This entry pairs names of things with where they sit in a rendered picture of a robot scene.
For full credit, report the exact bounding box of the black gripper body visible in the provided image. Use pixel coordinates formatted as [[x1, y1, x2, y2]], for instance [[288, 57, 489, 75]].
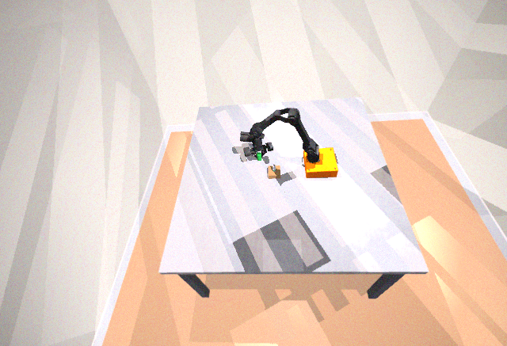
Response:
[[243, 142, 273, 157]]

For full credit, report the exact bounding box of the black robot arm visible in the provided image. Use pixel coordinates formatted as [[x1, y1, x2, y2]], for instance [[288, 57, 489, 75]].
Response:
[[240, 108, 320, 163]]

